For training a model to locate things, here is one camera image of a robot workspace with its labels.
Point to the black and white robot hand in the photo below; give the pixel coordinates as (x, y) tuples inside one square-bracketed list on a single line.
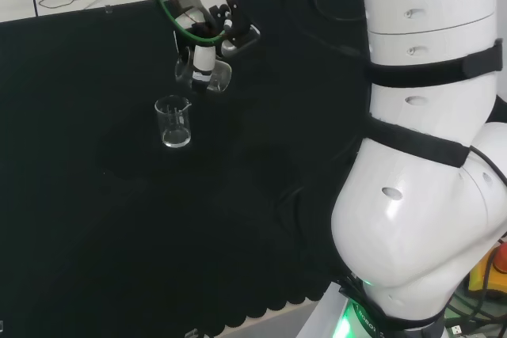
[(204, 59)]

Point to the clear cloth clip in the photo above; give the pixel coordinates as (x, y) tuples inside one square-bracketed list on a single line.
[(107, 8)]

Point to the tall clear glass beaker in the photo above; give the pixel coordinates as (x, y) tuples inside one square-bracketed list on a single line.
[(174, 128)]

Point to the small clear glass beaker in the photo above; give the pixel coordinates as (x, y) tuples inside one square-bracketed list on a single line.
[(222, 74)]

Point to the yellow emergency stop button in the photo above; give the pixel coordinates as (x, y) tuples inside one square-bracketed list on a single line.
[(485, 270)]

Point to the black bench cloth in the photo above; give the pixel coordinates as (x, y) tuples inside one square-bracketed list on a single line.
[(119, 215)]

